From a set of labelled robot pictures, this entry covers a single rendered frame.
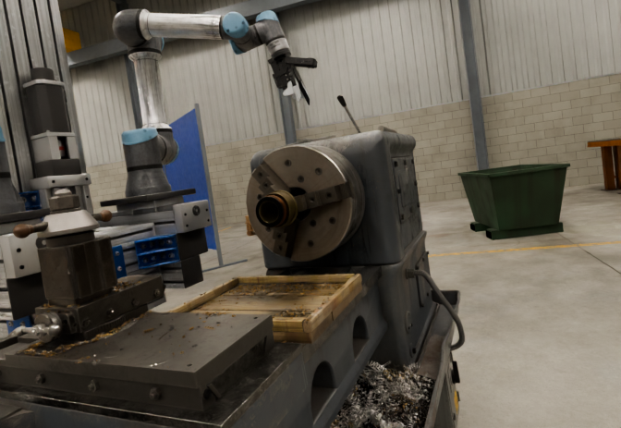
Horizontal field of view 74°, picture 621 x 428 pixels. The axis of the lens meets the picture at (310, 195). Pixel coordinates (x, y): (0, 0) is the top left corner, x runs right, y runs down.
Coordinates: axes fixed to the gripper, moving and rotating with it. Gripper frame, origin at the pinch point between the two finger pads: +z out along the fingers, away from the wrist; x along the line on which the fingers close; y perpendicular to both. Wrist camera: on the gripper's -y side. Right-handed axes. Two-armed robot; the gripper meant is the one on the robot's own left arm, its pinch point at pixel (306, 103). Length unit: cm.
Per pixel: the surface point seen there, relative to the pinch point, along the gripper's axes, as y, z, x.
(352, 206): -10, 37, 46
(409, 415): -7, 85, 60
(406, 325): -9, 77, 30
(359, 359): -1, 70, 58
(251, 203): 17, 27, 41
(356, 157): -13.8, 25.6, 30.3
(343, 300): -5, 53, 67
